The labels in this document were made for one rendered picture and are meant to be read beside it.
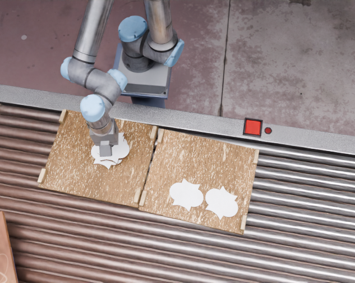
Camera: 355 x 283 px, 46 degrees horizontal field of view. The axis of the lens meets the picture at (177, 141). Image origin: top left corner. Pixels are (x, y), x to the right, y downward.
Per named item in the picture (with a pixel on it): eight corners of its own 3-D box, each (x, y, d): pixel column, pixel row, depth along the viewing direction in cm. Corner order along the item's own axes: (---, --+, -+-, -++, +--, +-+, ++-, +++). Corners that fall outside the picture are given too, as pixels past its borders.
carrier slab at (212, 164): (161, 129, 174) (161, 128, 173) (258, 150, 169) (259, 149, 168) (138, 210, 162) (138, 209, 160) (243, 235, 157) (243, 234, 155)
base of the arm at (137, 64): (122, 44, 186) (118, 31, 176) (156, 42, 185) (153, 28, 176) (122, 73, 180) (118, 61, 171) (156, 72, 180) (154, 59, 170)
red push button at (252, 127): (245, 121, 175) (246, 119, 174) (260, 123, 174) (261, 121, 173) (244, 133, 173) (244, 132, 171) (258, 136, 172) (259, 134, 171)
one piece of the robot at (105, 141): (84, 145, 138) (95, 161, 153) (111, 144, 138) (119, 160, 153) (86, 112, 142) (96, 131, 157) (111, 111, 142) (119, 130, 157)
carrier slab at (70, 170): (66, 110, 179) (65, 109, 177) (158, 127, 174) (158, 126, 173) (39, 187, 166) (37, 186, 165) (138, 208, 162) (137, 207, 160)
